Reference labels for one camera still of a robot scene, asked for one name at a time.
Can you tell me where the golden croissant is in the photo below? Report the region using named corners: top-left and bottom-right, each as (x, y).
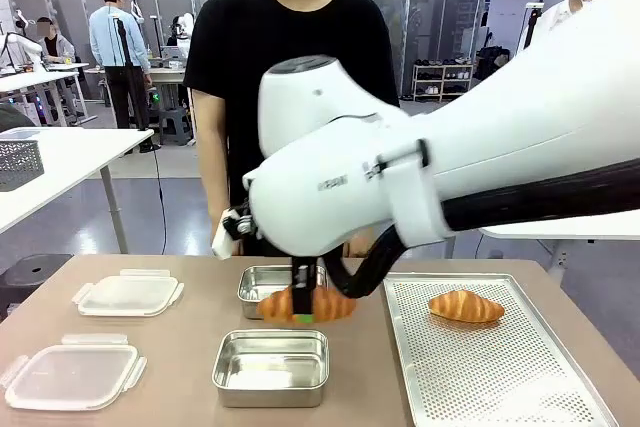
top-left (428, 289), bottom-right (506, 324)
top-left (256, 286), bottom-right (359, 324)

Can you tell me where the seated person in gray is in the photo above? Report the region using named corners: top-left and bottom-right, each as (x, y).
top-left (35, 16), bottom-right (77, 64)

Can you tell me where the black light stand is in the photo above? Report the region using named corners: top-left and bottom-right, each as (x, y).
top-left (524, 3), bottom-right (545, 48)

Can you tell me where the background white desk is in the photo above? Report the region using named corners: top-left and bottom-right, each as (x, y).
top-left (0, 62), bottom-right (99, 127)

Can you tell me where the person's right forearm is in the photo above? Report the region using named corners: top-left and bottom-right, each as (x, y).
top-left (192, 89), bottom-right (236, 226)

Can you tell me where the large white table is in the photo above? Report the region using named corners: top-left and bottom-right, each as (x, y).
top-left (478, 222), bottom-right (640, 276)

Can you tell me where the white cable strap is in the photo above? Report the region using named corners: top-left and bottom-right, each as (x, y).
top-left (377, 138), bottom-right (454, 248)

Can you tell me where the perforated metal baking tray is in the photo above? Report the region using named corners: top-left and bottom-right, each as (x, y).
top-left (382, 272), bottom-right (621, 427)

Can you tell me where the person in black t-shirt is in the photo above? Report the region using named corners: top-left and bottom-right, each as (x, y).
top-left (182, 0), bottom-right (401, 258)

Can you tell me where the gray step stool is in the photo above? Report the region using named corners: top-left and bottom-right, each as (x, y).
top-left (158, 105), bottom-right (195, 147)

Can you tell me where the black tripod stand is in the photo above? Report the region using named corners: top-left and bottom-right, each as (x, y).
top-left (112, 16), bottom-right (152, 132)

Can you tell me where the black bags pile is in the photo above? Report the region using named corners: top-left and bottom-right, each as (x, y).
top-left (476, 45), bottom-right (512, 83)

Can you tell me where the clear plastic clip lid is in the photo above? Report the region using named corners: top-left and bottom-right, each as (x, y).
top-left (0, 333), bottom-right (148, 412)
top-left (71, 269), bottom-right (185, 318)

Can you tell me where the man in light blue shirt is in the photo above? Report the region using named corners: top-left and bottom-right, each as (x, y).
top-left (88, 0), bottom-right (161, 154)

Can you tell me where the stainless steel food container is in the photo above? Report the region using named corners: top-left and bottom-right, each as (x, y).
top-left (211, 329), bottom-right (331, 409)
top-left (236, 264), bottom-right (329, 321)

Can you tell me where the black round stool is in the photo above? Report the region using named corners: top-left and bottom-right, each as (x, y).
top-left (0, 253), bottom-right (75, 321)

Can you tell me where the mannequin in white shirt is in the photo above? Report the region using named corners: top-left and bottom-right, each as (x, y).
top-left (517, 0), bottom-right (591, 53)

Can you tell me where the white humanoid robot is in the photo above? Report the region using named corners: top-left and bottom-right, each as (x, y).
top-left (167, 11), bottom-right (197, 48)

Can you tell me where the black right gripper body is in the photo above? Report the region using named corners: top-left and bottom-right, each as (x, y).
top-left (291, 255), bottom-right (327, 277)

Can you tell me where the white side table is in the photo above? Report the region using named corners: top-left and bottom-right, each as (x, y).
top-left (0, 126), bottom-right (155, 254)

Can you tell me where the white shoe rack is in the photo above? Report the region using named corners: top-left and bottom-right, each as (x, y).
top-left (412, 62), bottom-right (475, 102)

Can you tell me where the gray perforated basket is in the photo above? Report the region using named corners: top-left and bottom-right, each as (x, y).
top-left (0, 139), bottom-right (45, 193)

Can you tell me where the black cable sleeve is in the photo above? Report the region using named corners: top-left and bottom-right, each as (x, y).
top-left (323, 159), bottom-right (640, 299)

